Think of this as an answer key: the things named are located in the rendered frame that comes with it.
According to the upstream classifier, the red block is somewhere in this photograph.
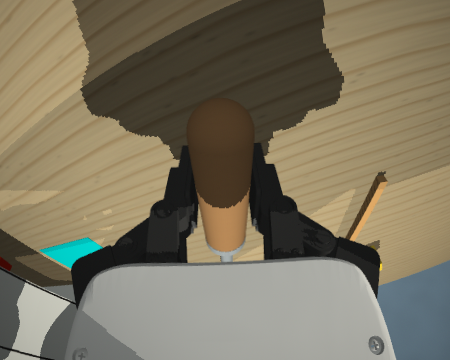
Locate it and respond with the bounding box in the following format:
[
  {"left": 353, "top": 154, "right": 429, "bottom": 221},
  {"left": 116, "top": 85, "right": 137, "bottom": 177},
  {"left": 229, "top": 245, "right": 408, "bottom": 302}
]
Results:
[{"left": 0, "top": 257, "right": 12, "bottom": 271}]

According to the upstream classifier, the teal square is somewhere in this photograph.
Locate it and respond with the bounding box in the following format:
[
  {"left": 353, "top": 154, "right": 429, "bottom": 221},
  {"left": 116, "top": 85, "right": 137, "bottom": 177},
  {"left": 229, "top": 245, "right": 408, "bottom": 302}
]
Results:
[{"left": 39, "top": 237, "right": 103, "bottom": 268}]

